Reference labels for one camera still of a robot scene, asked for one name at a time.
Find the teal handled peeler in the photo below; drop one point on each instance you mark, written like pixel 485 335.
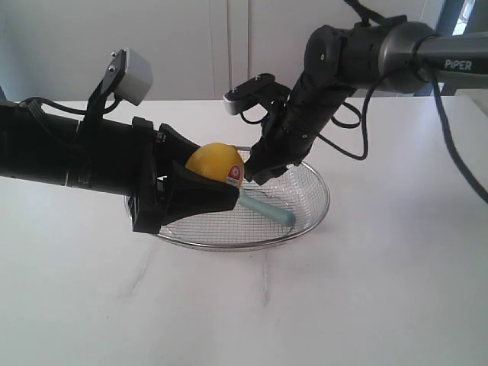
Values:
pixel 271 212

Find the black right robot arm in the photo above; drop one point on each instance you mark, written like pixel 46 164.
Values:
pixel 396 58

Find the yellow lemon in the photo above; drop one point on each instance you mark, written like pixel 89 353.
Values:
pixel 218 162

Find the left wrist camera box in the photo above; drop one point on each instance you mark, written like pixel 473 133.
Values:
pixel 137 77

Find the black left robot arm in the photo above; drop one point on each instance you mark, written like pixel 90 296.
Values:
pixel 90 155

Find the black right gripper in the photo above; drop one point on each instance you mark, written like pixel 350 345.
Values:
pixel 295 119

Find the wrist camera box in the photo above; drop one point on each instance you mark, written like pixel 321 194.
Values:
pixel 137 77
pixel 245 96

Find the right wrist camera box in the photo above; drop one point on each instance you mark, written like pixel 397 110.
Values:
pixel 245 96

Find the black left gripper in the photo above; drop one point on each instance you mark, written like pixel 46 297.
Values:
pixel 182 193

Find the oval wire mesh basket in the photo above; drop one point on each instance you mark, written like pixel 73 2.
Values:
pixel 301 191

